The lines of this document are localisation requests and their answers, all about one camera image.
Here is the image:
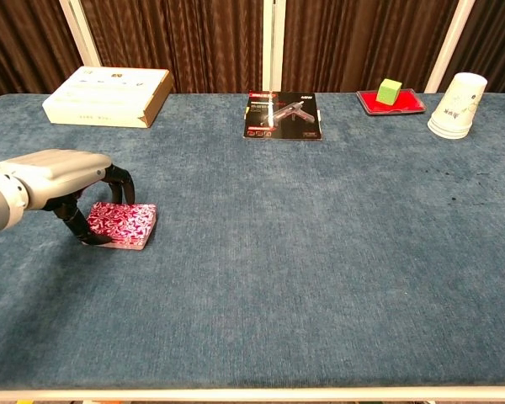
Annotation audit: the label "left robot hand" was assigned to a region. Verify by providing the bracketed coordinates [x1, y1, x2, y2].
[0, 149, 136, 247]

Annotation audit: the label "pink patterned sponge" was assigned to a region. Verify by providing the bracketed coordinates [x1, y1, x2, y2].
[83, 201, 158, 252]

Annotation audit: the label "white cardboard box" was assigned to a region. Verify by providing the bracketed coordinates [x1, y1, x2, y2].
[41, 66, 174, 129]

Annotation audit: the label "brown pleated curtain panel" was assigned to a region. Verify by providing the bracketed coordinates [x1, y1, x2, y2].
[80, 0, 265, 94]
[439, 0, 505, 94]
[281, 0, 460, 94]
[0, 0, 84, 109]

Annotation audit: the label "black glue gun package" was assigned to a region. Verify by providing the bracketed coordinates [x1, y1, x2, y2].
[242, 91, 324, 142]

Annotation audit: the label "blue table cloth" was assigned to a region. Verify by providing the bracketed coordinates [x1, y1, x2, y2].
[0, 92, 505, 391]

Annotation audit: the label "green cube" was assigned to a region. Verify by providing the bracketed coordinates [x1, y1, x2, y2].
[375, 77, 403, 105]

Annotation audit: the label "red tray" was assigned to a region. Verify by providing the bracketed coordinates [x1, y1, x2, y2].
[355, 88, 428, 116]

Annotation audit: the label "upside-down white paper cups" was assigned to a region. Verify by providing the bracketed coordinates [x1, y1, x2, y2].
[427, 72, 488, 140]

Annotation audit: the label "white partition post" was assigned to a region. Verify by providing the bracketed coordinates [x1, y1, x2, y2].
[262, 0, 286, 94]
[58, 0, 103, 69]
[423, 0, 476, 94]

